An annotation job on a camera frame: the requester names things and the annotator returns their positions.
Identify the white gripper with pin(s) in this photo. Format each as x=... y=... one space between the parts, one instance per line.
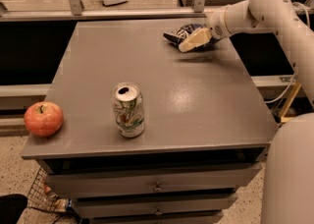
x=215 y=26

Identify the blue chip bag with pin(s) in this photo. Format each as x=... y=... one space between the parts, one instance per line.
x=178 y=35

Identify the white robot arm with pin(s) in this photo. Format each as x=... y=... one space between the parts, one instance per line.
x=288 y=194

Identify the white green 7up can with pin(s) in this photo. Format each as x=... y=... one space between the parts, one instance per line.
x=127 y=104

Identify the grey drawer cabinet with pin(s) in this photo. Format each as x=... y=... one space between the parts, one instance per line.
x=201 y=109

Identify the yellow wooden stand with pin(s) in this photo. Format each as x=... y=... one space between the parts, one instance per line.
x=292 y=95

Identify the top grey drawer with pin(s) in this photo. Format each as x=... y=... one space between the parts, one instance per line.
x=142 y=182

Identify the grey drawer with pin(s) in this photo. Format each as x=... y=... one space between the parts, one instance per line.
x=197 y=217
x=155 y=205
x=142 y=182

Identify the red apple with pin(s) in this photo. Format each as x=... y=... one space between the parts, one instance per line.
x=44 y=118

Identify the middle grey drawer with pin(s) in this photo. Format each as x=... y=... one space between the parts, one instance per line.
x=155 y=205

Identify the bottom grey drawer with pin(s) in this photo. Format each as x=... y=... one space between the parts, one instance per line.
x=197 y=217

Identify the black object bottom left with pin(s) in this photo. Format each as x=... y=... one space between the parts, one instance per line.
x=11 y=208

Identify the wire basket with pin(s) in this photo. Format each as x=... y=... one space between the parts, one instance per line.
x=40 y=197

